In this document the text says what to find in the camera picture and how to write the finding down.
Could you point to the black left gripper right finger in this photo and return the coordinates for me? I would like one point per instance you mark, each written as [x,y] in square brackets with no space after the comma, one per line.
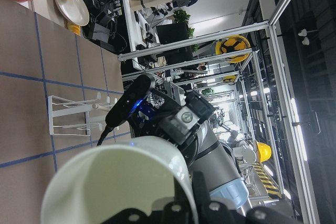
[210,211]

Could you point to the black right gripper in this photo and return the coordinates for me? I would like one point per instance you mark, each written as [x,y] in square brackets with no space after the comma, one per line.
[178,124]

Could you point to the cream plate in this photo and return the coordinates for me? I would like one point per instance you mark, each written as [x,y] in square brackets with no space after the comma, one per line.
[74,11]

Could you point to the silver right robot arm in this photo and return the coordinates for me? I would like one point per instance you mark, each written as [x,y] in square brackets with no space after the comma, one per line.
[219,166]

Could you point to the white plastic cup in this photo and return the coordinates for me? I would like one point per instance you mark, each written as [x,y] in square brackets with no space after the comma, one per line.
[98,183]

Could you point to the yellow banana toy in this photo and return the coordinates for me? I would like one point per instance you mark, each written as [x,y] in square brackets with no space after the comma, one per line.
[74,28]

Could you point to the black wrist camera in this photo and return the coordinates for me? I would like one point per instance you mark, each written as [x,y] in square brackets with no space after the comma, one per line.
[130,100]

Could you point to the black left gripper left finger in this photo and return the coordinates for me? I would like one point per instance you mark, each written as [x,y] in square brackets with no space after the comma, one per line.
[181,195]

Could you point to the white wire cup rack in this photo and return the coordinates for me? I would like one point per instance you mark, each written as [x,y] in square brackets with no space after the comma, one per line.
[78,118]

